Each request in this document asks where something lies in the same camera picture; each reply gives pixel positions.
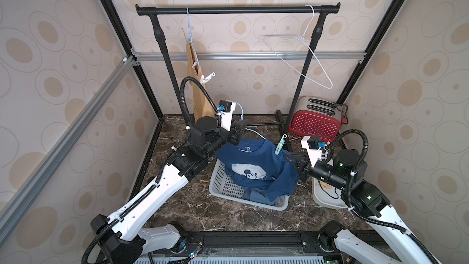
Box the mint green clothespin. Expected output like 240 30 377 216
275 134 288 155

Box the dark blue t-shirt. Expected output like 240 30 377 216
216 139 299 200

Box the slate blue t-shirt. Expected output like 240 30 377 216
243 188 277 206

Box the white wire hanger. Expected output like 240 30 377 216
261 4 334 90

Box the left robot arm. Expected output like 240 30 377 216
81 77 247 264

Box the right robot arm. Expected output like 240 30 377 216
285 129 439 264

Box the white plastic bin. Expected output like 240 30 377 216
313 179 347 210

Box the tan yellow t-shirt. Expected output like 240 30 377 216
186 41 215 121

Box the red toaster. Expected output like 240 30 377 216
288 96 348 143

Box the white plastic basket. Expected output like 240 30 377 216
209 160 289 211

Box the white clothespin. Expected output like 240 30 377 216
200 72 216 84

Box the black clothes rack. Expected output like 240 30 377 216
136 3 341 150

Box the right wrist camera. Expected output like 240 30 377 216
300 136 327 167

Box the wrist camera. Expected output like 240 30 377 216
219 100 236 132
300 136 327 167

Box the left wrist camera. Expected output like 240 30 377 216
219 100 236 132

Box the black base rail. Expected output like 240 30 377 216
131 230 412 264

